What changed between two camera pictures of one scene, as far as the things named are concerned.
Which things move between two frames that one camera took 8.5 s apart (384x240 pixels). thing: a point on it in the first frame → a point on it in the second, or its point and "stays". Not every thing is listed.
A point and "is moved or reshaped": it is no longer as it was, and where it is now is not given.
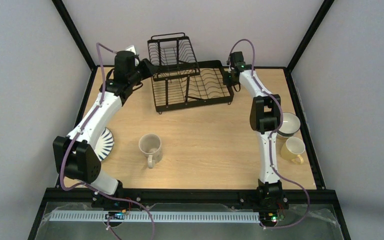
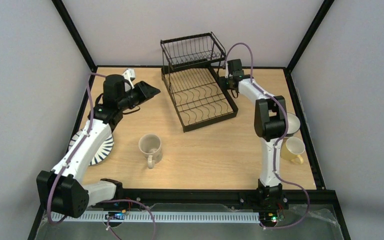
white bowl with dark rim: (291, 124) stays
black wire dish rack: (179, 78) is moved or reshaped
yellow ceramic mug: (291, 149) stays
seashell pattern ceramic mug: (150, 144) stays
